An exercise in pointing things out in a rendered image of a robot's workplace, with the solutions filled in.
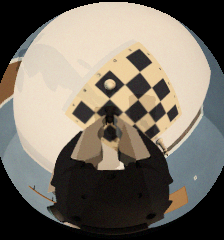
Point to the black and cream chessboard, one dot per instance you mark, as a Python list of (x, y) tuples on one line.
[(143, 96)]

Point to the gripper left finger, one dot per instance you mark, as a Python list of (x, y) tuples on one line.
[(84, 147)]

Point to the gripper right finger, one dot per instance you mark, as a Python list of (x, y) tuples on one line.
[(135, 146)]

